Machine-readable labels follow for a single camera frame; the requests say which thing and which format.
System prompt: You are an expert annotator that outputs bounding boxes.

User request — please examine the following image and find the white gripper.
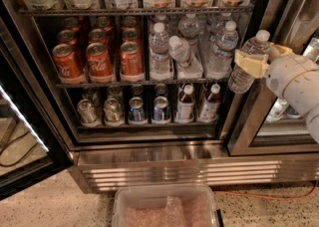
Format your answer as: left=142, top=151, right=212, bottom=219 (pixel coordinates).
left=234, top=43, right=319, bottom=106

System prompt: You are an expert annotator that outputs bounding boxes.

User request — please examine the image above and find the water bottle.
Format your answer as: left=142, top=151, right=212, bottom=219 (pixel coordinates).
left=177, top=14, right=199, bottom=46
left=151, top=14, right=172, bottom=35
left=149, top=22, right=170, bottom=75
left=228, top=30, right=270, bottom=94
left=208, top=21, right=239, bottom=75
left=168, top=36, right=203, bottom=80

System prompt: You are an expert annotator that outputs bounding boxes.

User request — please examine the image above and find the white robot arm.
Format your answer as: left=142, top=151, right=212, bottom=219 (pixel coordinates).
left=234, top=44, right=319, bottom=142

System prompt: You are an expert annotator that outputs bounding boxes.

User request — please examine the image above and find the closed right glass fridge door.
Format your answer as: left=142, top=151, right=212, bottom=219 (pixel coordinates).
left=227, top=0, right=319, bottom=156

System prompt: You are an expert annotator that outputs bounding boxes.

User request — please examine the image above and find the right brown tea bottle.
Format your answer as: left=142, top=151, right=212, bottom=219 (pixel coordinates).
left=198, top=84, right=221, bottom=122

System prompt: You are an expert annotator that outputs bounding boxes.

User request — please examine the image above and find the brown tea bottle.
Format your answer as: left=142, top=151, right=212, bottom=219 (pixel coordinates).
left=176, top=85, right=195, bottom=123
left=198, top=84, right=221, bottom=122

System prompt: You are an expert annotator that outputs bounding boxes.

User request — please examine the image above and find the left brown tea bottle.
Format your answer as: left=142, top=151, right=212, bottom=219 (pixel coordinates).
left=176, top=85, right=195, bottom=123

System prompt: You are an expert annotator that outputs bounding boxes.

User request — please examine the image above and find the stainless steel display fridge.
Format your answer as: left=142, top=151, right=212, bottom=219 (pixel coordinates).
left=0, top=0, right=319, bottom=193

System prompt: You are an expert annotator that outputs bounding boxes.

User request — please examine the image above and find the open glass fridge door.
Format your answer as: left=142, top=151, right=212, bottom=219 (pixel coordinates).
left=0, top=1, right=71, bottom=200

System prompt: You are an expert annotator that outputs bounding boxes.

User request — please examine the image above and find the white can behind right door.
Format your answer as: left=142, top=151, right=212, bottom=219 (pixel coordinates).
left=266, top=99, right=289, bottom=122

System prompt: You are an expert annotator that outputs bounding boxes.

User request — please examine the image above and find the pepsi can behind right door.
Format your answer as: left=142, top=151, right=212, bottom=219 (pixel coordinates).
left=285, top=106, right=301, bottom=119

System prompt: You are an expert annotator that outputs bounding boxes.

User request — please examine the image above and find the front right blue pepsi can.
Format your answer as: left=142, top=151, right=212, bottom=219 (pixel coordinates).
left=153, top=97, right=169, bottom=121

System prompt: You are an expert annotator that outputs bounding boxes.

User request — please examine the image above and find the blue pepsi can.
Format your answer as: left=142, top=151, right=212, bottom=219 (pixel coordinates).
left=129, top=97, right=146, bottom=121
left=153, top=97, right=169, bottom=121

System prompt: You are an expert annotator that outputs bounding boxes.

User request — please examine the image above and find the front right coca-cola can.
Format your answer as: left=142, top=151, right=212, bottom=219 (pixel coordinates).
left=120, top=41, right=144, bottom=76

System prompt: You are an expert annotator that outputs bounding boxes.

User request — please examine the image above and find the coca-cola can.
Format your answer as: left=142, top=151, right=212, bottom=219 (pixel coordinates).
left=53, top=44, right=83, bottom=79
left=86, top=43, right=113, bottom=77
left=120, top=41, right=144, bottom=76

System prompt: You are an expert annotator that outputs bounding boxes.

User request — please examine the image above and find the second row right cola can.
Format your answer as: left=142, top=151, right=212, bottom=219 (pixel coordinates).
left=122, top=28, right=141, bottom=44

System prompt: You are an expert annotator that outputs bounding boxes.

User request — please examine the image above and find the second row cola can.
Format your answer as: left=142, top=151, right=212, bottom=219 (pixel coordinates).
left=89, top=28, right=108, bottom=45
left=57, top=30, right=78, bottom=46
left=122, top=28, right=141, bottom=44

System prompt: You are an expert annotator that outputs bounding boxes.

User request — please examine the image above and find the front left blue pepsi can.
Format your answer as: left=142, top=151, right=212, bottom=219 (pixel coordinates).
left=129, top=97, right=146, bottom=121

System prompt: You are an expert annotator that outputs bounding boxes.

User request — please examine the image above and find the silver can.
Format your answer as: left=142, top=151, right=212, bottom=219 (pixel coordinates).
left=77, top=99, right=98, bottom=123
left=104, top=98, right=122, bottom=122

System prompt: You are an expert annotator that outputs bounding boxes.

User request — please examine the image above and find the front middle coca-cola can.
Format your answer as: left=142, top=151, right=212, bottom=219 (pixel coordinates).
left=86, top=43, right=113, bottom=77

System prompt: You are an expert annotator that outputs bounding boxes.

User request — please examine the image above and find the second row middle cola can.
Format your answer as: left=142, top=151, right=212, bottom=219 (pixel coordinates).
left=89, top=28, right=108, bottom=45

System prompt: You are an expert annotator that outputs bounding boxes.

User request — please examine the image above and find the front left silver can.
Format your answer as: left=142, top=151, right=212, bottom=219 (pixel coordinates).
left=77, top=99, right=98, bottom=123

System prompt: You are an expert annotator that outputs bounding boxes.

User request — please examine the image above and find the clear plastic storage bin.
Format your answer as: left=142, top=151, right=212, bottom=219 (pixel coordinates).
left=112, top=184, right=223, bottom=227

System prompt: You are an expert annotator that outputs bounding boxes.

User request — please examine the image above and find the front left coca-cola can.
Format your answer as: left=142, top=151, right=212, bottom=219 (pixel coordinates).
left=53, top=44, right=83, bottom=79

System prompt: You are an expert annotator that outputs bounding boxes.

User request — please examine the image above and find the second row left cola can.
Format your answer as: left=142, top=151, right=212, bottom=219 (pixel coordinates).
left=57, top=30, right=78, bottom=46

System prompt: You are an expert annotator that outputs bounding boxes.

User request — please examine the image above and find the orange power cable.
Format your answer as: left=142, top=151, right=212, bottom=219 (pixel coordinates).
left=212, top=180, right=319, bottom=201

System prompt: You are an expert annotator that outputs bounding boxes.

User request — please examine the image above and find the black cable behind door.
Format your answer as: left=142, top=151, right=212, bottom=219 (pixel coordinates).
left=0, top=130, right=38, bottom=168

